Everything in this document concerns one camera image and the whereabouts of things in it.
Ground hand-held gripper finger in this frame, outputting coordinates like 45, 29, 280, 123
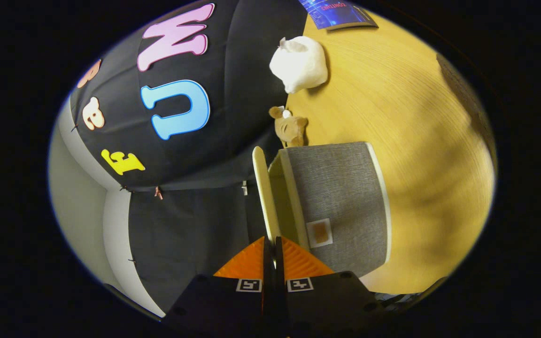
163, 236, 276, 336
276, 236, 385, 336

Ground white plush toy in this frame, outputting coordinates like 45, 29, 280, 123
269, 36, 329, 94

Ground dark blue book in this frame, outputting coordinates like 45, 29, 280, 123
298, 0, 379, 31

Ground grey fabric storage box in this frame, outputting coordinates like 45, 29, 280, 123
252, 141, 392, 279

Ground brown plush toy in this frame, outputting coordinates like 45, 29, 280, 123
268, 106, 309, 147

